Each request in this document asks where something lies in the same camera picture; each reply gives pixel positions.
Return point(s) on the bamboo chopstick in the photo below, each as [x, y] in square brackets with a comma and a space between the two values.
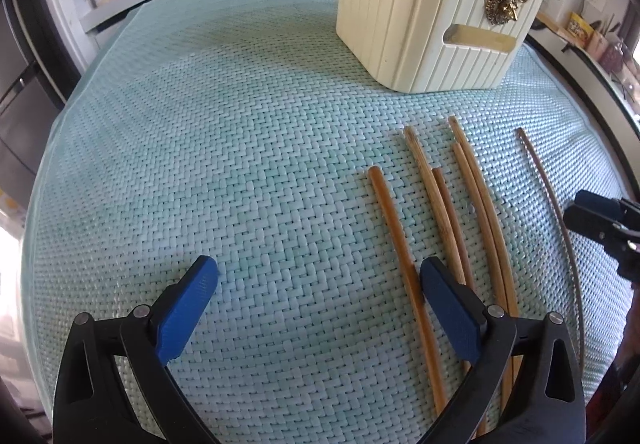
[475, 209]
[544, 181]
[395, 234]
[447, 209]
[477, 174]
[425, 179]

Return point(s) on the light blue woven mat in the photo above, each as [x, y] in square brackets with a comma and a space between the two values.
[225, 149]

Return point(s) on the cream ribbed utensil holder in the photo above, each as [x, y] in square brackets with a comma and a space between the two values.
[400, 14]

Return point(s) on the yellow cup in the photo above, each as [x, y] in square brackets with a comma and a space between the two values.
[580, 27]

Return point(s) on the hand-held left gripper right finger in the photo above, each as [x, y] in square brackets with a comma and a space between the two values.
[450, 311]

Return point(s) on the pink cup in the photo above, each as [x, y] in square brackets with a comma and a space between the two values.
[598, 43]

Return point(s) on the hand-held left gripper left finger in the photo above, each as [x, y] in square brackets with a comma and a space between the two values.
[187, 314]

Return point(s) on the wooden cutting board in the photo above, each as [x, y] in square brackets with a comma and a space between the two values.
[552, 26]

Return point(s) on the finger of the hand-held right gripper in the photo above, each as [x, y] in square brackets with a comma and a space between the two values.
[585, 223]
[595, 203]

